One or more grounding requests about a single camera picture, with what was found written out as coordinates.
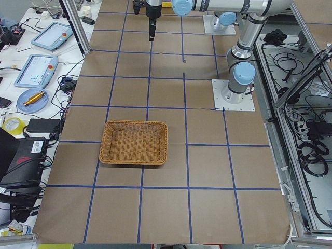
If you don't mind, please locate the black computer box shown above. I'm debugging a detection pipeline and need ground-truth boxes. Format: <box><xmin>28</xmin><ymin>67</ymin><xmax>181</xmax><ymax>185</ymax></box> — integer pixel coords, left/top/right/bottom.
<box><xmin>1</xmin><ymin>129</ymin><xmax>49</xmax><ymax>190</ymax></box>

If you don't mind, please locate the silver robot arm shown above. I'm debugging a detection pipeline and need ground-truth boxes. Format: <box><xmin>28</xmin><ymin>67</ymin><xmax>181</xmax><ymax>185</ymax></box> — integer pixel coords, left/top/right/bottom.
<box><xmin>212</xmin><ymin>11</ymin><xmax>237</xmax><ymax>31</ymax></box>
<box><xmin>171</xmin><ymin>0</ymin><xmax>292</xmax><ymax>104</ymax></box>

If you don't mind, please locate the brown wicker basket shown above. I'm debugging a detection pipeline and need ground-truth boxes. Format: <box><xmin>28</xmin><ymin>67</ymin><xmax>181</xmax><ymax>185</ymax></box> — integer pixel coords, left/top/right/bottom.
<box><xmin>99</xmin><ymin>120</ymin><xmax>168</xmax><ymax>166</ymax></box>

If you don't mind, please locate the blue plate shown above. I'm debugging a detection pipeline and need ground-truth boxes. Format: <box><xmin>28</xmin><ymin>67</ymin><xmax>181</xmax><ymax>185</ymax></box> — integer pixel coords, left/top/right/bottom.
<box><xmin>16</xmin><ymin>88</ymin><xmax>49</xmax><ymax>114</ymax></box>

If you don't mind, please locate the brass cylinder tool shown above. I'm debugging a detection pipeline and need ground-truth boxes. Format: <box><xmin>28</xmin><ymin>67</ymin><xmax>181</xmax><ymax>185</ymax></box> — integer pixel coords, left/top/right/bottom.
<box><xmin>23</xmin><ymin>91</ymin><xmax>45</xmax><ymax>106</ymax></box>

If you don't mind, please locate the black phone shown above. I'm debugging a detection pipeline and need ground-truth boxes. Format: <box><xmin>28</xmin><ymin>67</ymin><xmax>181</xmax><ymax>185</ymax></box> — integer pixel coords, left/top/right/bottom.
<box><xmin>0</xmin><ymin>97</ymin><xmax>12</xmax><ymax>108</ymax></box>

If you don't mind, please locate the lower teach pendant tablet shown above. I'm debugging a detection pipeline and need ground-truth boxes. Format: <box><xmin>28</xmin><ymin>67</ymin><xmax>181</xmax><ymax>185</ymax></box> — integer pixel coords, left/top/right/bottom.
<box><xmin>14</xmin><ymin>54</ymin><xmax>59</xmax><ymax>88</ymax></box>

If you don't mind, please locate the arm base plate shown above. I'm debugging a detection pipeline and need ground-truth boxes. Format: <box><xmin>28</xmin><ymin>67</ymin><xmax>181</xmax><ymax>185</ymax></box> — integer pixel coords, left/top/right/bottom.
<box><xmin>212</xmin><ymin>79</ymin><xmax>255</xmax><ymax>112</ymax></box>
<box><xmin>203</xmin><ymin>12</ymin><xmax>236</xmax><ymax>36</ymax></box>

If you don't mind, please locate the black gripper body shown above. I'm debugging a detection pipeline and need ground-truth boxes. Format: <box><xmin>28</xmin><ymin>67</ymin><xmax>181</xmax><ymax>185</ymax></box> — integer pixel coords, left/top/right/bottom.
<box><xmin>145</xmin><ymin>0</ymin><xmax>162</xmax><ymax>20</ymax></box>

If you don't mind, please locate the black power adapter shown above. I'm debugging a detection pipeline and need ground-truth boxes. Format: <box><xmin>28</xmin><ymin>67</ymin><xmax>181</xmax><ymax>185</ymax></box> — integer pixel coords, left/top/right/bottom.
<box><xmin>26</xmin><ymin>119</ymin><xmax>60</xmax><ymax>133</ymax></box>

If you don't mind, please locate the small black adapter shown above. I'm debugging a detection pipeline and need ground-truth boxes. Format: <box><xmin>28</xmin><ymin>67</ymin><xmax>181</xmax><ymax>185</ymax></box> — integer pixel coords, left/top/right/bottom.
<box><xmin>81</xmin><ymin>16</ymin><xmax>95</xmax><ymax>25</ymax></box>

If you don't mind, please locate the aluminium frame post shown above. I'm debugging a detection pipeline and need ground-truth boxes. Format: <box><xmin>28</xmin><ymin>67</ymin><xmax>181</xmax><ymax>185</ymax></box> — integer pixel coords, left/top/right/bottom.
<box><xmin>59</xmin><ymin>0</ymin><xmax>91</xmax><ymax>55</ymax></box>

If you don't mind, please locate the yellow tape roll on desk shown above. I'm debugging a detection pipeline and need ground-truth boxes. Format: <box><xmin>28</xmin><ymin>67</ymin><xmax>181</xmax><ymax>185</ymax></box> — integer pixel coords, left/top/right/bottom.
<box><xmin>2</xmin><ymin>117</ymin><xmax>26</xmax><ymax>136</ymax></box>

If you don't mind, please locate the teach pendant tablet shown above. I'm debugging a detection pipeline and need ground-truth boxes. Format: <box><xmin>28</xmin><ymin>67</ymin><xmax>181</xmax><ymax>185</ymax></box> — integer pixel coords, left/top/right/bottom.
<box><xmin>31</xmin><ymin>22</ymin><xmax>73</xmax><ymax>51</ymax></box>
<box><xmin>14</xmin><ymin>54</ymin><xmax>59</xmax><ymax>88</ymax></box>

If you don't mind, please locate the white paper cup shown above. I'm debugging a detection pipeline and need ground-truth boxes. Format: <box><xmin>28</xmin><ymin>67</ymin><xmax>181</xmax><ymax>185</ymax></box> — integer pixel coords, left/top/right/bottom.
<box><xmin>81</xmin><ymin>5</ymin><xmax>92</xmax><ymax>18</ymax></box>

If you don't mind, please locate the upper teach pendant tablet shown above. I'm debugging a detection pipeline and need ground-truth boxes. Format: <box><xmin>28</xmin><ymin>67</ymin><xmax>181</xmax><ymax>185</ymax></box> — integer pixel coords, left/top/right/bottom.
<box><xmin>31</xmin><ymin>22</ymin><xmax>73</xmax><ymax>51</ymax></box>

